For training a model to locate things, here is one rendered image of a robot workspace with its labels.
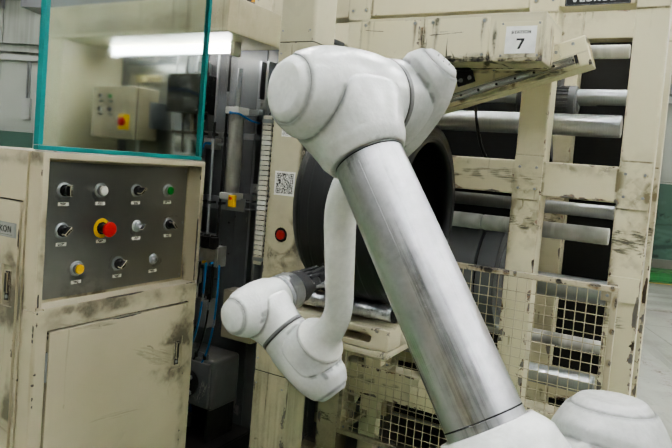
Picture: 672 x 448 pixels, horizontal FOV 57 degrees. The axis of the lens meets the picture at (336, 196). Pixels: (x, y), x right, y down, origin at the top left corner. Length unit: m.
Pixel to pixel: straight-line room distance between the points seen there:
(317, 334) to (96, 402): 0.76
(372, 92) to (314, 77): 0.08
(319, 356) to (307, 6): 1.11
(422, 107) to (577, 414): 0.47
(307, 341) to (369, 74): 0.58
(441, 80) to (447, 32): 1.06
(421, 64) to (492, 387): 0.48
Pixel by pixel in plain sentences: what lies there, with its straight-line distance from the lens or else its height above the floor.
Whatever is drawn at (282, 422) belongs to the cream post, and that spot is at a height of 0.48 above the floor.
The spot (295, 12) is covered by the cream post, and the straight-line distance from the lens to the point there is 1.98.
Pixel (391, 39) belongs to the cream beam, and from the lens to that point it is 2.09.
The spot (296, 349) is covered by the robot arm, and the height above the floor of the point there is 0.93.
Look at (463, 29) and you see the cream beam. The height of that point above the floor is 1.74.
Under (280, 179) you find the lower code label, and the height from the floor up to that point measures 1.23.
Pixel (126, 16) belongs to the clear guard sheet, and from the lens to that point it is 1.76.
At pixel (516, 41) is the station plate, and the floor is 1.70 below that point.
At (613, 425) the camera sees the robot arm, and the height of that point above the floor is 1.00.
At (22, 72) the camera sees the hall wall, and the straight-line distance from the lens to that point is 13.38.
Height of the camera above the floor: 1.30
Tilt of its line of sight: 3 degrees down
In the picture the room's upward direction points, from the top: 5 degrees clockwise
